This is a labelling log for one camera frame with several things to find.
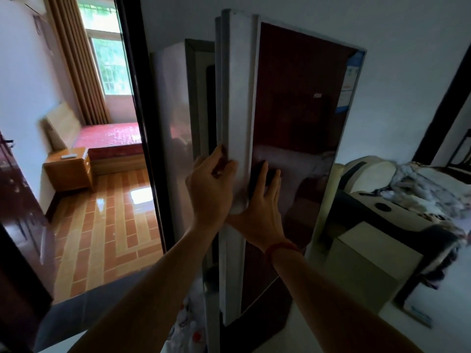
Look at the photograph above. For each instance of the person's left hand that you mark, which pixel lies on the person's left hand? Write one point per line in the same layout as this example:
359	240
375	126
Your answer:
209	191

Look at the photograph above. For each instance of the person's right hand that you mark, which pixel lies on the person's right hand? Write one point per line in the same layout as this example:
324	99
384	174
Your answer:
263	216

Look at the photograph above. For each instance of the white refrigerator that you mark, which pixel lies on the white refrigerator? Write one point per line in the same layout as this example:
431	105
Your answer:
294	106

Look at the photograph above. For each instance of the person's right forearm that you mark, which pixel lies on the person's right forearm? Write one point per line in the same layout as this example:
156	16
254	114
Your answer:
331	312

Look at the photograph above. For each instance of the person's left forearm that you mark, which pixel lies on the person's left forearm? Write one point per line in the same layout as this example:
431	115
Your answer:
154	297

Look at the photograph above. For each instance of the bed with red cover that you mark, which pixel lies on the bed with red cover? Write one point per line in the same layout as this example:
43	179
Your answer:
110	137

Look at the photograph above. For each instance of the black and white massage chair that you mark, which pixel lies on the black and white massage chair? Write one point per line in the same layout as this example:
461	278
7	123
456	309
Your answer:
368	172

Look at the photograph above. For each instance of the cream cabinet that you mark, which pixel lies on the cream cabinet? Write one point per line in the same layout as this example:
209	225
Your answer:
371	261

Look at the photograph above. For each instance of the wooden nightstand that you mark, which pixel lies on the wooden nightstand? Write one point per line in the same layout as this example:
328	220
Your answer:
68	174

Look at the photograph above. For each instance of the white remote control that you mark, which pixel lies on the white remote control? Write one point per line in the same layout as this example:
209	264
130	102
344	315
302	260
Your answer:
68	156

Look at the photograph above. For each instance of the bedroom window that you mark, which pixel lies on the bedroom window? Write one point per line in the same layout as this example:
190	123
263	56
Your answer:
110	66

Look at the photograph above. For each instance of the grey crumpled blanket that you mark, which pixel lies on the grey crumpled blanket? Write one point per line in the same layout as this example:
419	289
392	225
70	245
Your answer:
423	187

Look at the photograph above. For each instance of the tan curtain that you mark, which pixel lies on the tan curtain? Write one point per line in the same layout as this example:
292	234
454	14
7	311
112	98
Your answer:
73	58

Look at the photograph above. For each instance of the dark red wooden door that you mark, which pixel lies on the dark red wooden door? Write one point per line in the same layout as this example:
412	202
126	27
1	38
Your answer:
18	216

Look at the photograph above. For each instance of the dark doorway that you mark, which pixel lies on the dark doorway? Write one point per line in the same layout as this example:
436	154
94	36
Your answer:
441	113

